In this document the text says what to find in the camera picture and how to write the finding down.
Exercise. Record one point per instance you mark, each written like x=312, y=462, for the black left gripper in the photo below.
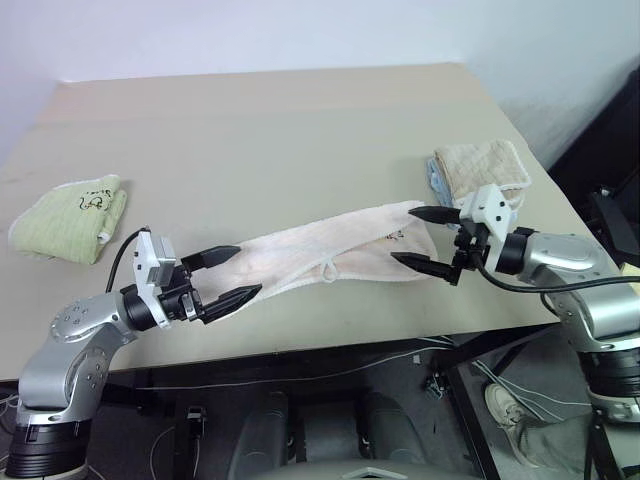
x=176, y=300

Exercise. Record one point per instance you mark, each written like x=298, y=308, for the small black clamp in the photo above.
x=435, y=387
x=196, y=416

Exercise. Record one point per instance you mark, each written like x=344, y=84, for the black chair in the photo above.
x=600, y=160

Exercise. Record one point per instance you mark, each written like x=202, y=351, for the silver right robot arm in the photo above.
x=565, y=260

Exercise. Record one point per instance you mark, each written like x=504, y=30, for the pale pink towel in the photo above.
x=325, y=242

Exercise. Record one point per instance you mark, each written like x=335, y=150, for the green folded towel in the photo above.
x=60, y=225

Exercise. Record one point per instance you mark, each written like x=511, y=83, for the beige folded towel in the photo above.
x=485, y=165

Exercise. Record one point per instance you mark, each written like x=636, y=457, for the white shoe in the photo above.
x=502, y=407

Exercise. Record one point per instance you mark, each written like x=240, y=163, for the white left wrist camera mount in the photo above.
x=145, y=262

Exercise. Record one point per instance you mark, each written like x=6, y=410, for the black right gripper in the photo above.
x=472, y=245

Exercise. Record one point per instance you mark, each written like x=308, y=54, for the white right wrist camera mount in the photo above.
x=492, y=207

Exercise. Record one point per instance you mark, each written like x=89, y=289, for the dark rounded shape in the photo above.
x=262, y=425
x=390, y=430

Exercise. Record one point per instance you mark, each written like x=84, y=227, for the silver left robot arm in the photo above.
x=75, y=325

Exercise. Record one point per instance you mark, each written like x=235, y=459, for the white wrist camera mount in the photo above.
x=492, y=207
x=145, y=262

